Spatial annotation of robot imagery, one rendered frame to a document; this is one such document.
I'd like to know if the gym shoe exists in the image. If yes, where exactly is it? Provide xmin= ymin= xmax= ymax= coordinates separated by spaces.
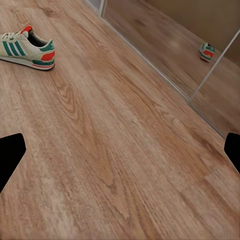
xmin=0 ymin=26 xmax=55 ymax=71

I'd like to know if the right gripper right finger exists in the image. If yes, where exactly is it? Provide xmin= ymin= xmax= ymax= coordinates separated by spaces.
xmin=224 ymin=133 xmax=240 ymax=173

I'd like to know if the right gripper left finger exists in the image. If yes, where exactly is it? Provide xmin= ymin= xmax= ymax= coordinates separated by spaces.
xmin=0 ymin=133 xmax=26 ymax=193

